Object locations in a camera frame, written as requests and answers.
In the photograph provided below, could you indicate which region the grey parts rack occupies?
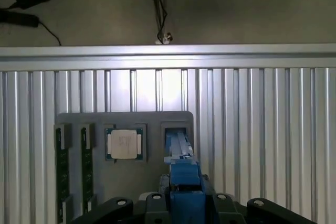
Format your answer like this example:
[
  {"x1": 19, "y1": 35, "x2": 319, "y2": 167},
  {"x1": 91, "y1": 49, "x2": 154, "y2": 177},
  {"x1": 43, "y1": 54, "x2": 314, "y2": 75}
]
[{"x1": 54, "y1": 111, "x2": 200, "y2": 224}]

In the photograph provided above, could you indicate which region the CPU with silver lid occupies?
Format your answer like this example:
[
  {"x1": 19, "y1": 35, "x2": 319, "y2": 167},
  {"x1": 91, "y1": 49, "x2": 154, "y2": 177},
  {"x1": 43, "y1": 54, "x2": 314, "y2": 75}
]
[{"x1": 104, "y1": 128, "x2": 145, "y2": 162}]

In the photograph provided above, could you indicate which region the green RAM stick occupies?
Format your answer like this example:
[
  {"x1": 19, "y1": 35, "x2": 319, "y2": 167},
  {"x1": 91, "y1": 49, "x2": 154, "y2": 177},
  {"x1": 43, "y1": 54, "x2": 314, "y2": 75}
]
[
  {"x1": 55, "y1": 126, "x2": 70, "y2": 221},
  {"x1": 81, "y1": 126, "x2": 95, "y2": 209}
]

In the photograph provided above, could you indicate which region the long black power adapter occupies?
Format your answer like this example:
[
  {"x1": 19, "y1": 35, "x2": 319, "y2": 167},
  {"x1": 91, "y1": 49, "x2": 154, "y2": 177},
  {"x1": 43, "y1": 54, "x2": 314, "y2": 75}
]
[{"x1": 0, "y1": 8, "x2": 40, "y2": 28}]

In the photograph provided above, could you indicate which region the aluminium table edge rail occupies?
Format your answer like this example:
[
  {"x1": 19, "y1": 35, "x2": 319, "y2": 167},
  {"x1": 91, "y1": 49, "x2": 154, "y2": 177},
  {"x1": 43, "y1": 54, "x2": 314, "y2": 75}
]
[{"x1": 0, "y1": 42, "x2": 336, "y2": 72}]

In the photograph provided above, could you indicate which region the black wire with white plug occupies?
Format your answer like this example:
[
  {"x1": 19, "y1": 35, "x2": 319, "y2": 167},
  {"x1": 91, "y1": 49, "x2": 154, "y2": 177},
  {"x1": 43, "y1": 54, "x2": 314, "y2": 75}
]
[{"x1": 151, "y1": 0, "x2": 174, "y2": 45}]

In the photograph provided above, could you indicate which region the black power cable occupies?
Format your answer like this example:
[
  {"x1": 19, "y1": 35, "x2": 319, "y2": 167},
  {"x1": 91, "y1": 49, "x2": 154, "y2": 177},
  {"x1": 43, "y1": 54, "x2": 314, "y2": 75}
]
[{"x1": 38, "y1": 20, "x2": 61, "y2": 46}]

